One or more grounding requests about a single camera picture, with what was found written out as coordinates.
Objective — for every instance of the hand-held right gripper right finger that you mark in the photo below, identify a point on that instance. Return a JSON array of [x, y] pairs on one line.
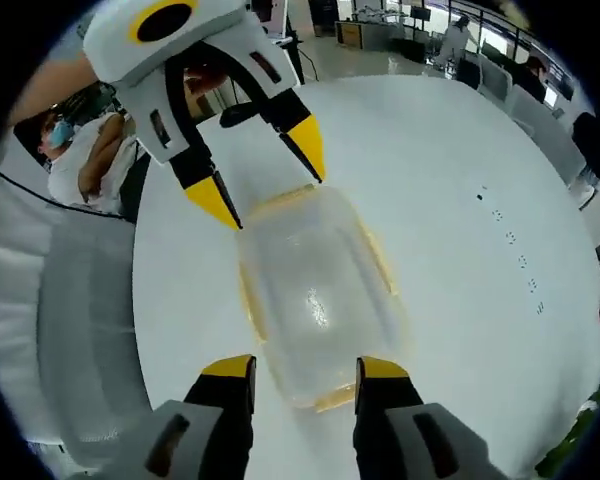
[[385, 395]]

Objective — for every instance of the wooden cabinet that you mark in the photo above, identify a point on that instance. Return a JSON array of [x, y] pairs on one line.
[[350, 34]]

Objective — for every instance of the clear plastic buckle container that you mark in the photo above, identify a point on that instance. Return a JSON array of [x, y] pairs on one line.
[[320, 290]]

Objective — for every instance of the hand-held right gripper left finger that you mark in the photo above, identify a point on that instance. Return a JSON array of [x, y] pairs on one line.
[[220, 395]]

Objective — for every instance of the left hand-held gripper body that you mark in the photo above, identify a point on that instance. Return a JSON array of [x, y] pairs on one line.
[[160, 30]]

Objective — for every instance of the black office chair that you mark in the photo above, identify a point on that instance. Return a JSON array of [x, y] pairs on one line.
[[592, 145]]

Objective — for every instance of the black computer mouse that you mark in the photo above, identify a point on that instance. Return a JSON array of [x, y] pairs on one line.
[[237, 116]]

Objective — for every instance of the green potted plant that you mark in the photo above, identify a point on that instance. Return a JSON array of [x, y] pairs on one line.
[[575, 440]]

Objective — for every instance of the grey mesh office chair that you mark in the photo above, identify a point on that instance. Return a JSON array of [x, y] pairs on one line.
[[90, 325]]

